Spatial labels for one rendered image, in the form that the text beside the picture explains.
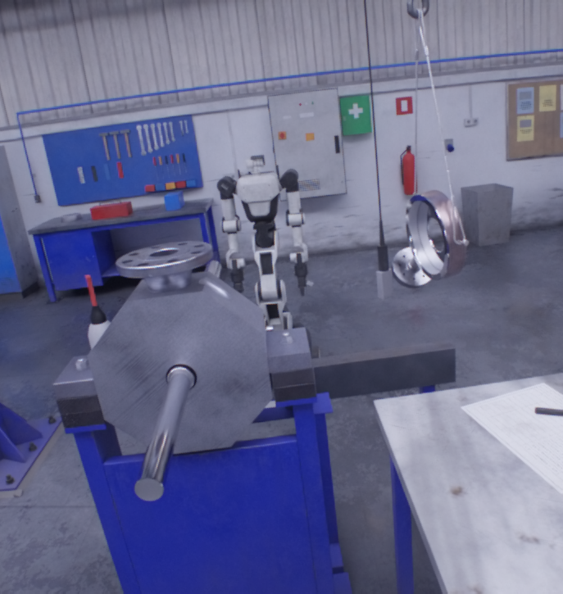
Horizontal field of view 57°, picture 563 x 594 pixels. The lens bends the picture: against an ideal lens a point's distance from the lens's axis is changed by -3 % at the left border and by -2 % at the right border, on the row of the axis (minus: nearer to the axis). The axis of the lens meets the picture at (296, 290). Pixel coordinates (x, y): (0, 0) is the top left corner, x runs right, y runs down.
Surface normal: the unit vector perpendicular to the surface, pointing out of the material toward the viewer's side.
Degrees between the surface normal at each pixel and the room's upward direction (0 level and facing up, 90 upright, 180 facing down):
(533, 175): 90
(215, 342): 90
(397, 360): 90
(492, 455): 0
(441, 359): 90
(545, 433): 0
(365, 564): 0
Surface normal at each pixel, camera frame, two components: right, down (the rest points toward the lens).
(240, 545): 0.07, 0.31
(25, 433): 0.41, 0.25
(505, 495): -0.11, -0.94
